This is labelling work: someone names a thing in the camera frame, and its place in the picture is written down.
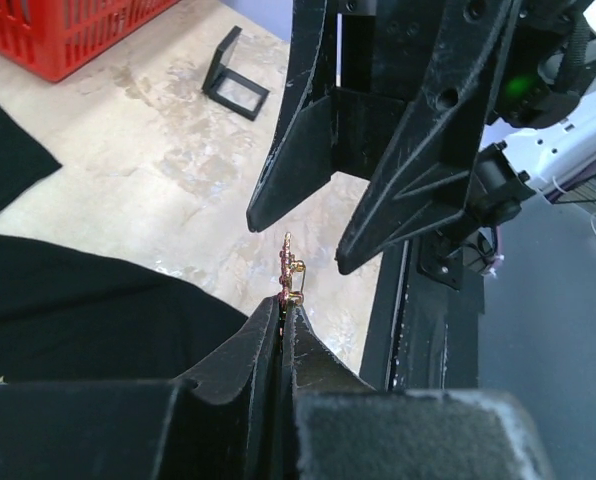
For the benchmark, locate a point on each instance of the black brooch display box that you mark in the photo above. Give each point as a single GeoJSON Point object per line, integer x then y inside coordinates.
{"type": "Point", "coordinates": [219, 73]}

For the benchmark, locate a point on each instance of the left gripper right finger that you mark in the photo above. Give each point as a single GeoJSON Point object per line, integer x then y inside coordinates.
{"type": "Point", "coordinates": [345, 429]}

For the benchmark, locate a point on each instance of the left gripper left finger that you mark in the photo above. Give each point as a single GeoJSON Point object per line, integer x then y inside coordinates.
{"type": "Point", "coordinates": [217, 420]}

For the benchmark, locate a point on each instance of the red plastic basket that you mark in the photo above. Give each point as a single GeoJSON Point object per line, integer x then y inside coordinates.
{"type": "Point", "coordinates": [54, 38]}

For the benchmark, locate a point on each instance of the black floral t-shirt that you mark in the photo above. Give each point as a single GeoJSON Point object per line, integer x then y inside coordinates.
{"type": "Point", "coordinates": [66, 315]}

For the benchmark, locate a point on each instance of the pink gold brooch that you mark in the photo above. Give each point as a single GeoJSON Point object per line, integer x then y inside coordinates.
{"type": "Point", "coordinates": [289, 266]}

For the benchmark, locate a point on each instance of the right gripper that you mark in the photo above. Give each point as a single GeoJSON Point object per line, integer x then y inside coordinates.
{"type": "Point", "coordinates": [417, 81]}

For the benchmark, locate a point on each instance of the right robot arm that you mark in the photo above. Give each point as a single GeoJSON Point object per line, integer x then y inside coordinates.
{"type": "Point", "coordinates": [550, 66]}

